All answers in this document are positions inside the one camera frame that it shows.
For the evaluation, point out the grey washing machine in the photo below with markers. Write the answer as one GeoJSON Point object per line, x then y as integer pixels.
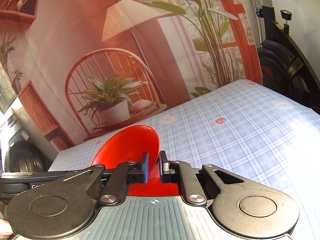
{"type": "Point", "coordinates": [22, 155]}

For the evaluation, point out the window with patterned film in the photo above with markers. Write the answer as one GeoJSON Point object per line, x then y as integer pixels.
{"type": "Point", "coordinates": [5, 90]}

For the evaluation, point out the black exercise bike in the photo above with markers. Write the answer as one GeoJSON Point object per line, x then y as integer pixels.
{"type": "Point", "coordinates": [287, 62]}

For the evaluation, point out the printed room backdrop cloth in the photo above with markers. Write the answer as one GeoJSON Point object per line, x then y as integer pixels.
{"type": "Point", "coordinates": [100, 42]}

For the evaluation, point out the blue plaid tablecloth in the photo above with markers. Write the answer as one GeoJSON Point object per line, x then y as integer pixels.
{"type": "Point", "coordinates": [225, 142]}

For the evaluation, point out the red bowl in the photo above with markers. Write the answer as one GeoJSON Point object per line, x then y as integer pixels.
{"type": "Point", "coordinates": [125, 142]}

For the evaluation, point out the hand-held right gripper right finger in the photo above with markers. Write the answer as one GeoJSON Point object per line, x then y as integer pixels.
{"type": "Point", "coordinates": [162, 170]}

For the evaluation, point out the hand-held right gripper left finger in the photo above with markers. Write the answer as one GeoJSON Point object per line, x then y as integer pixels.
{"type": "Point", "coordinates": [146, 168]}

